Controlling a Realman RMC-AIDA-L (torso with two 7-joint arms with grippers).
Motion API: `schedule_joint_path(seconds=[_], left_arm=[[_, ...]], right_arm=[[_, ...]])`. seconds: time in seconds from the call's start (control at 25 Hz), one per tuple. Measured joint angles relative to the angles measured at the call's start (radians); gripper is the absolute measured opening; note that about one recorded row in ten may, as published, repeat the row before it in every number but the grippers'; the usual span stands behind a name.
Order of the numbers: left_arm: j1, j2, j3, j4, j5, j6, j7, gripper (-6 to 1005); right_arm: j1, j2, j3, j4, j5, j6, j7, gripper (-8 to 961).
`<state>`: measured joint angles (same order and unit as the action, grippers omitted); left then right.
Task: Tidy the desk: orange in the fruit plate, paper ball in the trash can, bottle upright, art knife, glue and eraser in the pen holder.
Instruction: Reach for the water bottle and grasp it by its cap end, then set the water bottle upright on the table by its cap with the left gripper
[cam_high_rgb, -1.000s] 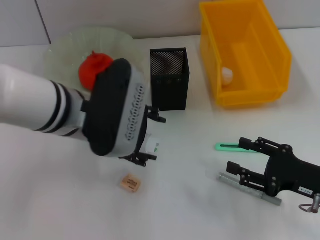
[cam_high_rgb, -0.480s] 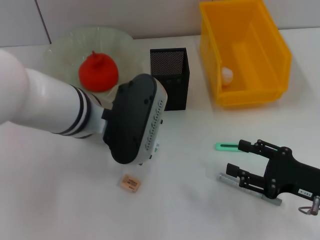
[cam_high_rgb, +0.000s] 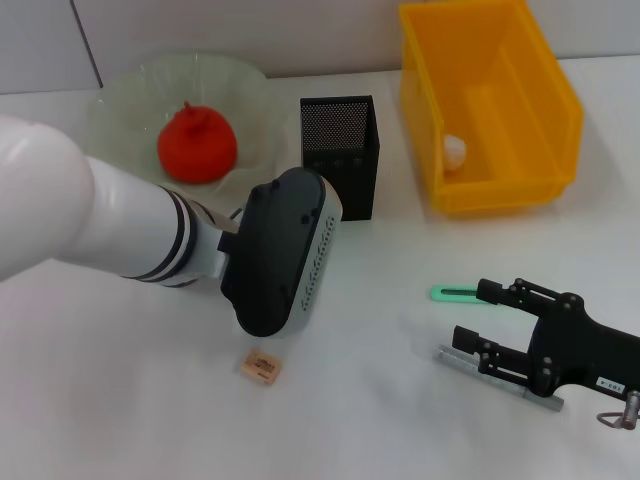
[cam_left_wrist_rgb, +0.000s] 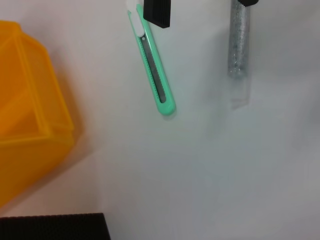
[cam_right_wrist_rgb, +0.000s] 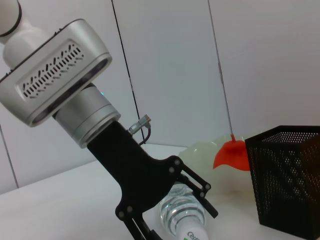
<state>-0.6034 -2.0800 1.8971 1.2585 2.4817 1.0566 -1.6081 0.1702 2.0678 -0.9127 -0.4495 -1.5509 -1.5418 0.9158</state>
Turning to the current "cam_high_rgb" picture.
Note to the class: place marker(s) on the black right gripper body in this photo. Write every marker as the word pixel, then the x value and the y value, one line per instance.
pixel 585 350

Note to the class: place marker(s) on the red-orange toy orange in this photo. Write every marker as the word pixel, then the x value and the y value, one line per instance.
pixel 197 145

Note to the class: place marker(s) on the green glass fruit plate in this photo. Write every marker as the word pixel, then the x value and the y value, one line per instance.
pixel 150 85

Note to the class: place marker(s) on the small tan eraser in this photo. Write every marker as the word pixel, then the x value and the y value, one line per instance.
pixel 260 367

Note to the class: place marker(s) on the mint green utility knife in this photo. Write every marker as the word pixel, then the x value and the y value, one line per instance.
pixel 440 295

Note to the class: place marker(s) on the white paper ball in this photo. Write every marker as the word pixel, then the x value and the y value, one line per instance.
pixel 454 152

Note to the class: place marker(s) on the black mesh pen holder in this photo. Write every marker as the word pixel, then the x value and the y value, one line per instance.
pixel 350 190

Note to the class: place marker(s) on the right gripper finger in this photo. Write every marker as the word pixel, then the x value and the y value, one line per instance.
pixel 465 339
pixel 490 291

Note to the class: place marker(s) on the grey marker pen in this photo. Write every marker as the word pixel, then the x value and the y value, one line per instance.
pixel 547 401

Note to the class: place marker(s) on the yellow plastic bin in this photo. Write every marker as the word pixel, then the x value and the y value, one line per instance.
pixel 500 100

